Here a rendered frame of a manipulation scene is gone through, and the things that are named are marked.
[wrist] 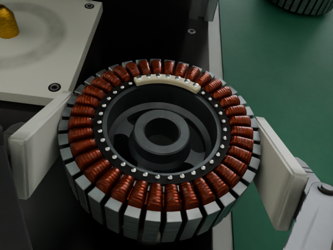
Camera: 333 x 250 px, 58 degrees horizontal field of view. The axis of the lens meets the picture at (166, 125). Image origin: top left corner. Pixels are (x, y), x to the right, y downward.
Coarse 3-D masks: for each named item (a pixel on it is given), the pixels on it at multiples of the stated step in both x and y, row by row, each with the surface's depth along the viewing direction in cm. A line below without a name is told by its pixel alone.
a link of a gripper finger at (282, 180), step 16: (272, 144) 15; (272, 160) 15; (288, 160) 13; (256, 176) 17; (272, 176) 14; (288, 176) 13; (304, 176) 12; (272, 192) 14; (288, 192) 13; (272, 208) 14; (288, 208) 13; (272, 224) 14; (288, 224) 13
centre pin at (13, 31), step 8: (0, 8) 27; (8, 8) 27; (0, 16) 27; (8, 16) 27; (0, 24) 27; (8, 24) 27; (16, 24) 28; (0, 32) 28; (8, 32) 28; (16, 32) 29
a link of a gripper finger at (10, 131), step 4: (16, 124) 15; (20, 124) 15; (8, 128) 14; (12, 128) 14; (16, 128) 15; (4, 132) 14; (8, 132) 14; (12, 132) 14; (4, 136) 14; (8, 136) 14; (4, 140) 13; (4, 144) 13; (8, 152) 12; (8, 156) 12; (8, 160) 12
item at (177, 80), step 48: (96, 96) 17; (144, 96) 19; (192, 96) 19; (240, 96) 19; (96, 144) 15; (144, 144) 16; (240, 144) 16; (96, 192) 14; (144, 192) 14; (192, 192) 14; (240, 192) 15; (144, 240) 15
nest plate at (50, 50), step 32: (0, 0) 32; (32, 0) 32; (64, 0) 33; (32, 32) 29; (64, 32) 30; (0, 64) 26; (32, 64) 27; (64, 64) 27; (0, 96) 25; (32, 96) 25
